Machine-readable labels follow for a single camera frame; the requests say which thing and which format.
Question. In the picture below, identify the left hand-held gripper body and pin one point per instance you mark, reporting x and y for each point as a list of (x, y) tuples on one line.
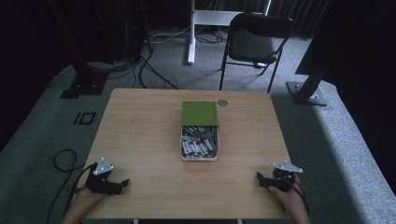
[(100, 183)]

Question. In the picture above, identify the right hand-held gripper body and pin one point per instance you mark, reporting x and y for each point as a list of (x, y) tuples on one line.
[(281, 179)]

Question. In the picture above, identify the person's right hand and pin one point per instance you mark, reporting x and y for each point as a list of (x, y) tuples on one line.
[(288, 199)]

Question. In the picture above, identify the person's left hand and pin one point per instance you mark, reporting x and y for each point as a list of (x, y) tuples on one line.
[(84, 196)]

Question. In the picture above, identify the white rectangular box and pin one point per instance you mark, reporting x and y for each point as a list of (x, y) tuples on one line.
[(200, 159)]

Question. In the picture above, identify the pile of small pens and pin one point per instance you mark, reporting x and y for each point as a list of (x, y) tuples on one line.
[(199, 143)]

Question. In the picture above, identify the grey round table grommet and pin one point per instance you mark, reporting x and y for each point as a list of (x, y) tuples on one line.
[(222, 102)]

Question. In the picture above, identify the green box lid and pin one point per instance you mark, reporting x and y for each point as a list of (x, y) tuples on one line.
[(200, 113)]

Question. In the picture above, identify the black metal stand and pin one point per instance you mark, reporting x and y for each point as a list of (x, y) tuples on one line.
[(306, 93), (84, 84)]

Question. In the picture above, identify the black folding chair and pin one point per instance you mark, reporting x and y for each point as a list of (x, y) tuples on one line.
[(253, 43)]

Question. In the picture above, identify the black computer tower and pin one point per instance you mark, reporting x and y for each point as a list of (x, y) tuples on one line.
[(134, 28)]

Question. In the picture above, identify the white desk frame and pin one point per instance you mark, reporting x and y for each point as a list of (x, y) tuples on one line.
[(192, 37)]

